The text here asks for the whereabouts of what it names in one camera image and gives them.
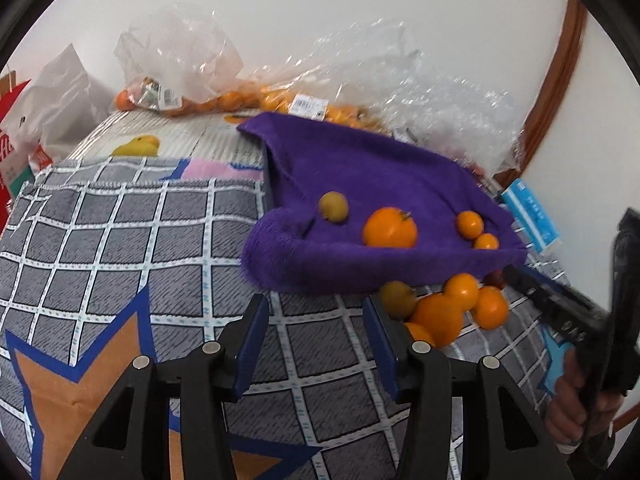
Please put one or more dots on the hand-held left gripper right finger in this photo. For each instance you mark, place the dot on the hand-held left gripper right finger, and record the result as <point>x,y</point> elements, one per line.
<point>382,355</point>

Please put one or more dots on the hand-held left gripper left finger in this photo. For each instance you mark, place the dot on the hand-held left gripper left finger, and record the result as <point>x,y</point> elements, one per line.
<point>252,345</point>

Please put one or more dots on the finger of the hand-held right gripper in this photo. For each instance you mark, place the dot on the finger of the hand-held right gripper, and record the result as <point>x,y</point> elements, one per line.
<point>627,270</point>
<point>545,290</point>

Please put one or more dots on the red cherry tomato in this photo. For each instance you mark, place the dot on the red cherry tomato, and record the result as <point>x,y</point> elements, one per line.
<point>496,277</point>

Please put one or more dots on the small yellow-green fruit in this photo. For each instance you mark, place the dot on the small yellow-green fruit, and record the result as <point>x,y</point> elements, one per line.
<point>333,206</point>
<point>397,299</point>

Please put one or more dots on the large orange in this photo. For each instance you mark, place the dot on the large orange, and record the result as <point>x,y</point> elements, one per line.
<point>437,312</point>

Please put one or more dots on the small orange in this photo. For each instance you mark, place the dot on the small orange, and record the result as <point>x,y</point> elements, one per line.
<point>469,223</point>
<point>486,241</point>

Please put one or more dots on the purple towel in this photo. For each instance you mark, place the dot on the purple towel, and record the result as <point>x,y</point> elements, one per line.
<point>360,175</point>

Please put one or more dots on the person's right hand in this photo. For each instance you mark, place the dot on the person's right hand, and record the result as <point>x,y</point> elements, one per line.
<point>565,405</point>

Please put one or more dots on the blue tissue box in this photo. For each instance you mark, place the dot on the blue tissue box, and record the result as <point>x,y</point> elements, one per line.
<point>532,220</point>

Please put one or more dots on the grey checked star blanket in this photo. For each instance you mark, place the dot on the grey checked star blanket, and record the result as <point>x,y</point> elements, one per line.
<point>125,260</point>

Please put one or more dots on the crumpled clear plastic bag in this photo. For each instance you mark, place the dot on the crumpled clear plastic bag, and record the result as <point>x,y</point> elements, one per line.
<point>460,120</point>

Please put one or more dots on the white printed mat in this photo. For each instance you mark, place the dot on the white printed mat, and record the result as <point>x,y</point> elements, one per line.
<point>190,135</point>

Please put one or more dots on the pile of bagged oranges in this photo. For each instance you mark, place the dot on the pile of bagged oranges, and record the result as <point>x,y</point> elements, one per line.
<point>270,102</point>

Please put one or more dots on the white price label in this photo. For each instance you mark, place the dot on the white price label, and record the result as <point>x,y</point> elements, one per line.
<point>306,106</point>

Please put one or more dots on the loose orange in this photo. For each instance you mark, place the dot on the loose orange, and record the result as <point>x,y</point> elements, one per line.
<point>122,100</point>

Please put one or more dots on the white plastic bag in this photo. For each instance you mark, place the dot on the white plastic bag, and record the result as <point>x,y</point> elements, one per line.
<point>65,100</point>

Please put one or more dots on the red paper bag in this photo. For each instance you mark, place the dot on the red paper bag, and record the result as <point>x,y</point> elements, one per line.
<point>10,135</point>

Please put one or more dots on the brown wooden door frame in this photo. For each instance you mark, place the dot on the brown wooden door frame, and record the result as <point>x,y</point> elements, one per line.
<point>560,85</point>

